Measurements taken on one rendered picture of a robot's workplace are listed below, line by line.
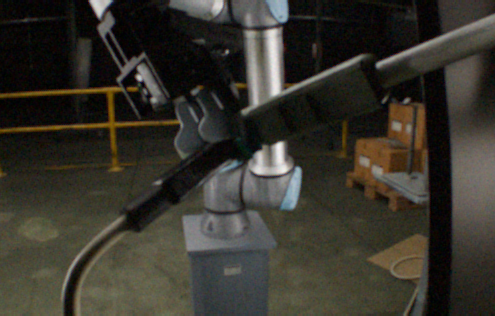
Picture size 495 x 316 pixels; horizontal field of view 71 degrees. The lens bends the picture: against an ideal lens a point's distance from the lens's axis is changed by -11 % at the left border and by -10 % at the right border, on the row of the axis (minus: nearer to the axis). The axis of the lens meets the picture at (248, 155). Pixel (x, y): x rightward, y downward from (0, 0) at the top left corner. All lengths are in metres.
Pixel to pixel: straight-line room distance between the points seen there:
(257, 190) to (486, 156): 0.92
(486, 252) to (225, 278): 1.04
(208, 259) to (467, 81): 1.06
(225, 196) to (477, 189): 0.98
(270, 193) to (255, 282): 0.35
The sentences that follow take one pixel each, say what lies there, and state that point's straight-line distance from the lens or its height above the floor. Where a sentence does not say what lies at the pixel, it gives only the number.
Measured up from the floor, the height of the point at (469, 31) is 1.27.
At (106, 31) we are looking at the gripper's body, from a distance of 0.43.
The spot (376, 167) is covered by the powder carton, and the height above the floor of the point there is 0.32.
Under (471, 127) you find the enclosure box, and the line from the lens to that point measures 0.46.
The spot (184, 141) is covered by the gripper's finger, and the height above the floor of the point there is 1.15.
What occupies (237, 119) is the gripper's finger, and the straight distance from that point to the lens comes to 0.42.
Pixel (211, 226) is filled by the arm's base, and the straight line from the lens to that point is 1.37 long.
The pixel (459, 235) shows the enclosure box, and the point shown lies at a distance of 0.49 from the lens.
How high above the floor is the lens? 1.23
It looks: 13 degrees down
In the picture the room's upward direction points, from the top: straight up
